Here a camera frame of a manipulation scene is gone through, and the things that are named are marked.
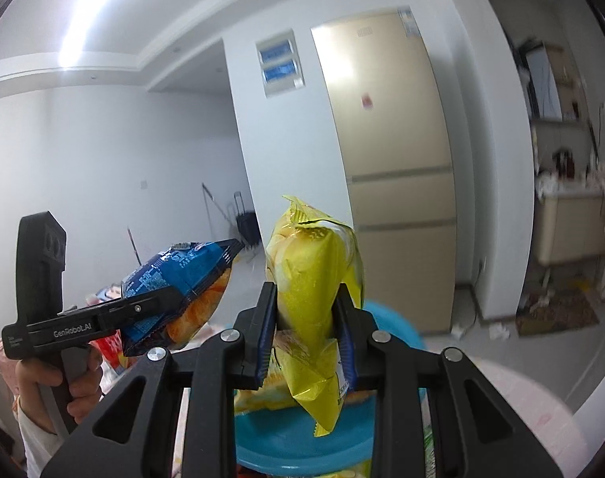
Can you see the dark red container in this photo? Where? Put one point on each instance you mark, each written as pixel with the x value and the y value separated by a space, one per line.
pixel 564 162

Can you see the wall electrical panel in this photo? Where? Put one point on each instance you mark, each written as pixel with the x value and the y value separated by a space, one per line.
pixel 282 67

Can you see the red snack packet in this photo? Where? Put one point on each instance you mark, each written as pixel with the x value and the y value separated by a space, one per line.
pixel 110 353

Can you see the black shopping trolley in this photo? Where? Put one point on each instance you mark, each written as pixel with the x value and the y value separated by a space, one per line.
pixel 246 226

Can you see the pink printed tablecloth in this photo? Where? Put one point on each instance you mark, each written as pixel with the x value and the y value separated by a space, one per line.
pixel 521 408

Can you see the person's left hand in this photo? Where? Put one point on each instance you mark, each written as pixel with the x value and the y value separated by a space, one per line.
pixel 31 383

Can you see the person's left forearm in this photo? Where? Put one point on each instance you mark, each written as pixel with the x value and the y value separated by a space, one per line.
pixel 38 450

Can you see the blue and orange snack packet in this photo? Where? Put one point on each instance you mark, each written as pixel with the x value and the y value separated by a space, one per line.
pixel 183 269

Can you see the blue plastic basin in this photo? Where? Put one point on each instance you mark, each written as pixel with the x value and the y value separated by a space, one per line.
pixel 292 438

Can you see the yellow red-print snack packet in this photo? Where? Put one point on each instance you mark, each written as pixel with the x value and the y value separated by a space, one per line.
pixel 262 398

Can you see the brown floor mat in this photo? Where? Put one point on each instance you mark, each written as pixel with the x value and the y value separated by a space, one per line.
pixel 556 311

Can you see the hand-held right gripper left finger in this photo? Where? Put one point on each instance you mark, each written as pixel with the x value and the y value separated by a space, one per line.
pixel 268 338

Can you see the beige vanity cabinet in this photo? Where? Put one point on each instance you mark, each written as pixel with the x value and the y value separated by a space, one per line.
pixel 571 229

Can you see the ceiling light strip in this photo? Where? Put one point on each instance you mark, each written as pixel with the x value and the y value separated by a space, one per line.
pixel 93 15

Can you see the wall shelf cabinet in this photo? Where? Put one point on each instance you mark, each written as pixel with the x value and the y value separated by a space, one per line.
pixel 549 79

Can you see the yellow chips snack packet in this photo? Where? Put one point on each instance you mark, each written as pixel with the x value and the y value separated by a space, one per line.
pixel 307 279

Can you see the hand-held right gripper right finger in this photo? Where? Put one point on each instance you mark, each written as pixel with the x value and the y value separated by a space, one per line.
pixel 345 351

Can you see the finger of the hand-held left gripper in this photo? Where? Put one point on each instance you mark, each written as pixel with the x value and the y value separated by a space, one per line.
pixel 143 306

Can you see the crumpled white paper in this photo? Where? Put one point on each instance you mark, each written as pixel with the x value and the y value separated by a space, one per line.
pixel 498 332

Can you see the gold refrigerator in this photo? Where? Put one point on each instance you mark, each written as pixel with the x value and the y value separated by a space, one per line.
pixel 392 134

